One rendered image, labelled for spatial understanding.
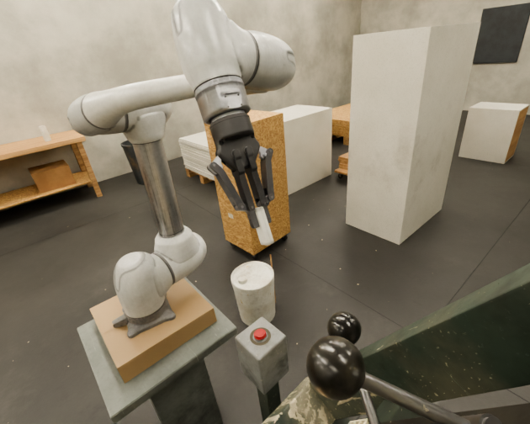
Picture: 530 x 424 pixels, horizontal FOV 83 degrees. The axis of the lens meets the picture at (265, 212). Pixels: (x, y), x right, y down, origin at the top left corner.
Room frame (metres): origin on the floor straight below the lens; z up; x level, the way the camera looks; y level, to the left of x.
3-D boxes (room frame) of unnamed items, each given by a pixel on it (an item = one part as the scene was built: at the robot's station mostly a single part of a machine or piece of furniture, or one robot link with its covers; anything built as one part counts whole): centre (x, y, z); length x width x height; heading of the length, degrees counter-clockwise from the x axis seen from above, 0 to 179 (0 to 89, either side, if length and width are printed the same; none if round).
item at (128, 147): (4.71, 1.83, 0.33); 0.52 x 0.52 x 0.65
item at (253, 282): (1.63, 0.13, 0.24); 0.32 x 0.30 x 0.47; 128
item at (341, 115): (6.54, -2.32, 0.22); 2.46 x 1.04 x 0.44; 128
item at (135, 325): (0.89, 0.53, 0.86); 0.22 x 0.18 x 0.06; 117
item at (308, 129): (4.07, -0.44, 0.48); 1.00 x 0.64 x 0.95; 128
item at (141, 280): (0.92, 0.51, 1.00); 0.18 x 0.16 x 0.22; 140
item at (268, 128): (2.54, 0.09, 0.63); 0.50 x 0.42 x 1.25; 131
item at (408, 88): (2.78, -1.39, 0.88); 0.90 x 0.60 x 1.75; 128
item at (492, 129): (4.20, -3.38, 0.36); 0.58 x 0.45 x 0.72; 38
